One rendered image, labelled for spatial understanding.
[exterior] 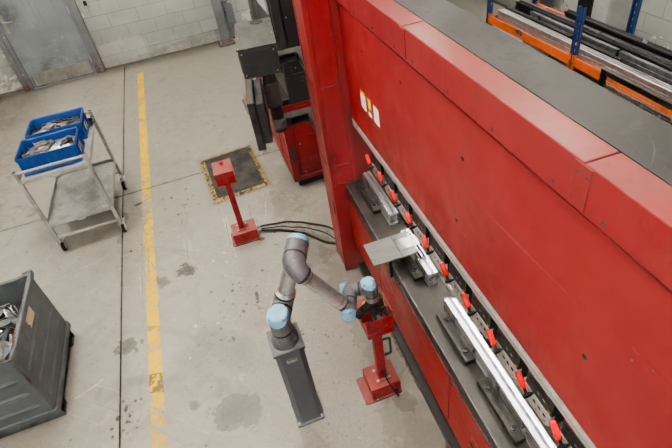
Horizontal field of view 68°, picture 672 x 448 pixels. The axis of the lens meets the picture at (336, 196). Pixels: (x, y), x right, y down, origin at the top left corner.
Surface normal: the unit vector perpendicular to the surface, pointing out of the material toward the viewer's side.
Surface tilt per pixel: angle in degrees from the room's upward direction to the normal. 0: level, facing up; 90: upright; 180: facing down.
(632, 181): 0
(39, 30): 90
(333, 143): 90
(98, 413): 0
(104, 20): 90
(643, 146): 0
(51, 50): 90
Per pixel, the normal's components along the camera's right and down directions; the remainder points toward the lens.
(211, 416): -0.13, -0.78
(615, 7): 0.32, 0.56
